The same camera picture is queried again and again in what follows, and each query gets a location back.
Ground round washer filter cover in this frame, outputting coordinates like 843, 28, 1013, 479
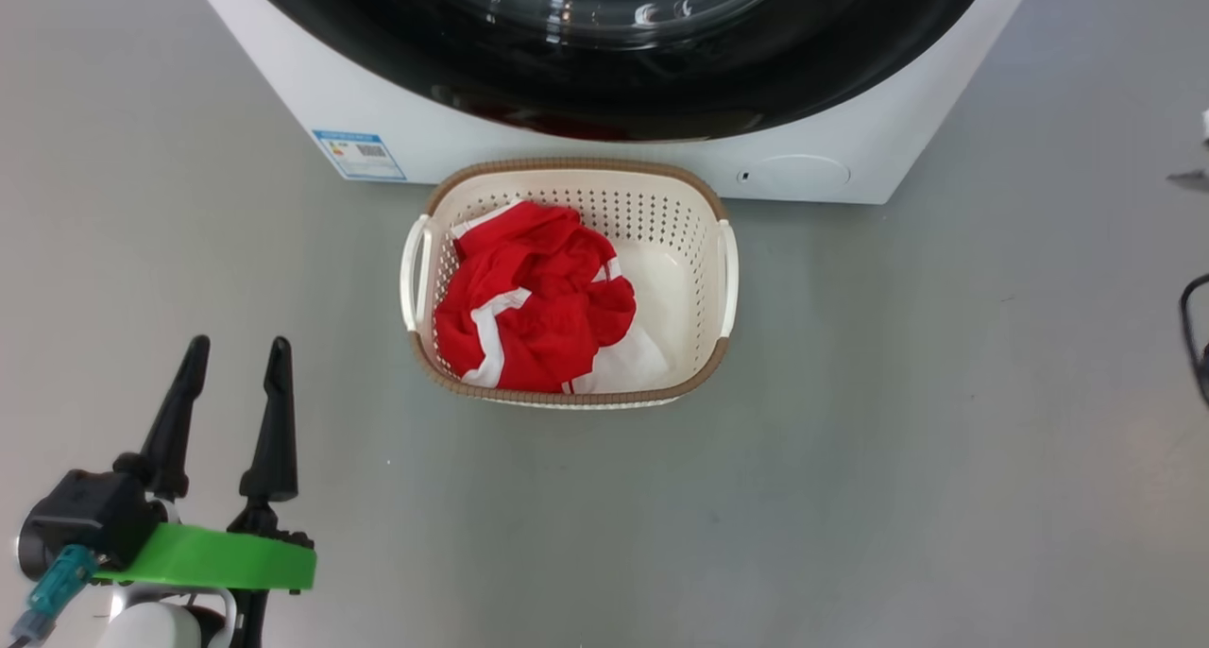
756, 154, 851, 196

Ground white front-load washing machine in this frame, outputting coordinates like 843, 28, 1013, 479
184, 0, 1045, 205

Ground red garment wide white stripe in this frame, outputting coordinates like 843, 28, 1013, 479
434, 200, 638, 394

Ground blue energy label sticker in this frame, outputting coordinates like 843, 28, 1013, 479
313, 129, 407, 181

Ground red white jersey striped cuffs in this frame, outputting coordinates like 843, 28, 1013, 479
567, 322, 673, 396

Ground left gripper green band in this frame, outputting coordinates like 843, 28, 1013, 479
94, 334, 317, 648

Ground teal left camera cable connector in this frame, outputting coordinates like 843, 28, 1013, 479
9, 544, 100, 644

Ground cream perforated basket brown rim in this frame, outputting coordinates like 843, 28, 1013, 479
400, 158, 740, 410

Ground black round glass washer door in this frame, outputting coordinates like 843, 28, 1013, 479
231, 0, 997, 144

